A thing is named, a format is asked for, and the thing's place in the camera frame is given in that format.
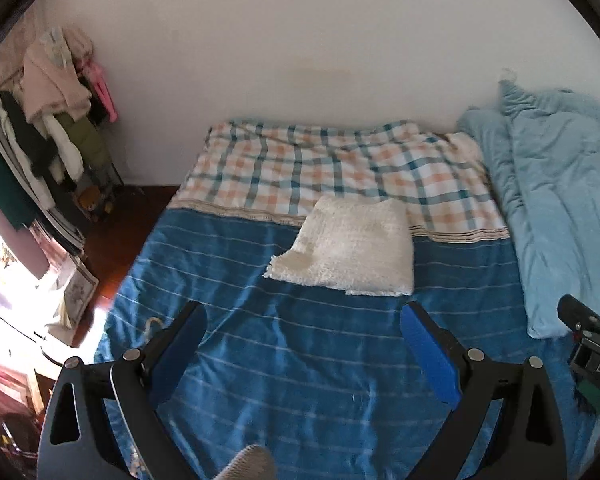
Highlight brown plush toy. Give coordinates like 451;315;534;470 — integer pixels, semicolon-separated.
77;189;104;213

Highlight plaid blanket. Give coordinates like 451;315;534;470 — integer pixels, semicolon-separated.
169;119;510;245

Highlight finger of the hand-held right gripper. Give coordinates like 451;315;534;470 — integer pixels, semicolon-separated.
557;294;600;337

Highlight beige clothes pile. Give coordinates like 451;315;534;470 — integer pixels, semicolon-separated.
22;27;93;121

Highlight olive green garment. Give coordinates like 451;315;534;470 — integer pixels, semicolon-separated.
55;112;111;168

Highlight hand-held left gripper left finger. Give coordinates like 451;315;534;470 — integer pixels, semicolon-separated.
36;300;208;480

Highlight grey fuzzy slipper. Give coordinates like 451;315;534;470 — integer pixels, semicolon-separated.
215;444;279;480

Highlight light blue duvet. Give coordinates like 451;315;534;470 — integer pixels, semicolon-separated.
456;80;600;340

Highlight dark green hanging garment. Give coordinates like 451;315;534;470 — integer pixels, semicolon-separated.
0;132;33;231

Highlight white hanging garment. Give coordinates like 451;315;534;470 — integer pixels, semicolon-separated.
42;115;86;183

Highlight black hanging garment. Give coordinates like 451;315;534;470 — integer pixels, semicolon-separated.
0;90;56;176

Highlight white tweed jacket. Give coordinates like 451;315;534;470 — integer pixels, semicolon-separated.
264;195;415;297

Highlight pink garment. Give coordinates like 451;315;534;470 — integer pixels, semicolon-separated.
82;60;118;123

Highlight metal clothes rack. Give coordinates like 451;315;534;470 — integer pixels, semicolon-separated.
0;72;126;256

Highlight green garment with white stripes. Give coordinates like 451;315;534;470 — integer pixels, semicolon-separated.
574;377;600;417

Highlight blue striped bed sheet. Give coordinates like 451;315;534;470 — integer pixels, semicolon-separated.
94;205;598;480

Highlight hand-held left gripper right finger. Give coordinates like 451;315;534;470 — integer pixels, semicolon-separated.
400;302;568;480

